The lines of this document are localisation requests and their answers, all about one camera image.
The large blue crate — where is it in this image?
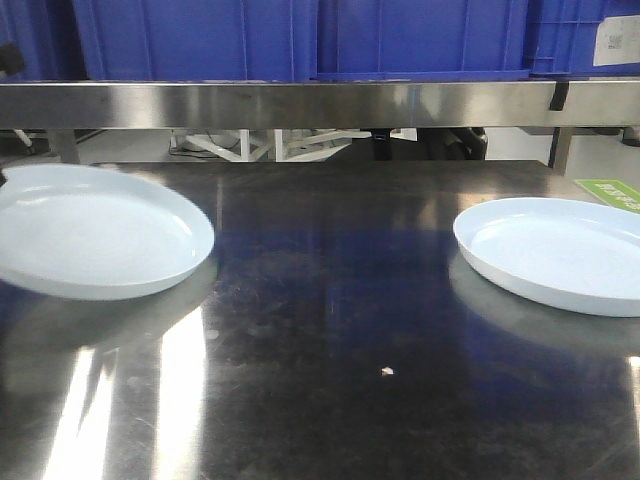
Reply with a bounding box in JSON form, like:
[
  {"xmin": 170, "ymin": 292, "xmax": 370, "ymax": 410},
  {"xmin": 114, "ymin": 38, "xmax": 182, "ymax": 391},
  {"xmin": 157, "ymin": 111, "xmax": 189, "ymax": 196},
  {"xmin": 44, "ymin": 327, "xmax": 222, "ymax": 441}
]
[
  {"xmin": 73, "ymin": 1, "xmax": 319, "ymax": 83},
  {"xmin": 317, "ymin": 0, "xmax": 529, "ymax": 81}
]

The stainless steel shelf rail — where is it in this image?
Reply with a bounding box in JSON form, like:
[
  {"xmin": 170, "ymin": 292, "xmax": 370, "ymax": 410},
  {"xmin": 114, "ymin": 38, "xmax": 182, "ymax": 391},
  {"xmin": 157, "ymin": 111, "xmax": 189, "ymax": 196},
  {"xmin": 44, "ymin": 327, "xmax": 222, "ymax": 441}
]
[{"xmin": 1, "ymin": 78, "xmax": 639, "ymax": 130}]

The large blue crate left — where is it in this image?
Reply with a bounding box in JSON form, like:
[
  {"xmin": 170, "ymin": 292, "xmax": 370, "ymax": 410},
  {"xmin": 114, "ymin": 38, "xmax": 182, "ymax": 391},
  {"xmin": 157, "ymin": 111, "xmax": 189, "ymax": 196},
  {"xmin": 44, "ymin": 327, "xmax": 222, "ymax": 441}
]
[{"xmin": 73, "ymin": 1, "xmax": 319, "ymax": 83}]

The green floor sticker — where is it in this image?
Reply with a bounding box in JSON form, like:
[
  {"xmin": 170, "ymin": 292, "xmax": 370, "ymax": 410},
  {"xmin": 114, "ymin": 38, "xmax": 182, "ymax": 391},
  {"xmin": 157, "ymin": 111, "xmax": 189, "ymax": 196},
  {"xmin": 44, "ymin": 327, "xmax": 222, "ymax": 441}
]
[{"xmin": 574, "ymin": 179, "xmax": 640, "ymax": 213}]

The white metal frame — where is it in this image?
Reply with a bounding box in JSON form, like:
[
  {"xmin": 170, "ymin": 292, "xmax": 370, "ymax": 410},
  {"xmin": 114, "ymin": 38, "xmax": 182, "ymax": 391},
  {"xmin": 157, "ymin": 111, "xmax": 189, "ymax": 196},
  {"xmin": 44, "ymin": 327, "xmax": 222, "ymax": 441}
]
[{"xmin": 168, "ymin": 129, "xmax": 371, "ymax": 162}]

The black tape strip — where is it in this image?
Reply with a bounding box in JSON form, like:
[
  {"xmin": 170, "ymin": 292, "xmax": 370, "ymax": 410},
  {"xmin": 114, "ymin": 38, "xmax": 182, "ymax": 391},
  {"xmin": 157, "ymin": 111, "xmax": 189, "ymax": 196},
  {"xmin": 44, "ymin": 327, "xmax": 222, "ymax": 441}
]
[{"xmin": 549, "ymin": 80, "xmax": 570, "ymax": 112}]

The large blue crate middle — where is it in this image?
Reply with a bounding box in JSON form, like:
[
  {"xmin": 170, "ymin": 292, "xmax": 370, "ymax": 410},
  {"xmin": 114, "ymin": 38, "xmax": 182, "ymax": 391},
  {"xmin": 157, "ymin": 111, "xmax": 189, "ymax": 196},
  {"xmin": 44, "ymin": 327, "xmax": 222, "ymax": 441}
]
[{"xmin": 317, "ymin": 0, "xmax": 529, "ymax": 81}]

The light blue plate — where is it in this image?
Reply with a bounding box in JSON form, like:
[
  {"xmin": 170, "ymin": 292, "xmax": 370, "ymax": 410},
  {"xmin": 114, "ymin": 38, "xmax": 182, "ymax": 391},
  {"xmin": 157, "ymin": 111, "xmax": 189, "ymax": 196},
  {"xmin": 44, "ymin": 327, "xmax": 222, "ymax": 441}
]
[
  {"xmin": 1, "ymin": 164, "xmax": 215, "ymax": 300},
  {"xmin": 452, "ymin": 197, "xmax": 639, "ymax": 317}
]

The blue crate with label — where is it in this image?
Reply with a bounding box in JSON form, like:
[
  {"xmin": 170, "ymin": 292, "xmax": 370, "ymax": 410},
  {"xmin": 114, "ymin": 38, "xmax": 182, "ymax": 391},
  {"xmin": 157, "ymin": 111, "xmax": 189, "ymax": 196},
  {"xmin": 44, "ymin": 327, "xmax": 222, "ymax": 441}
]
[{"xmin": 523, "ymin": 1, "xmax": 639, "ymax": 77}]

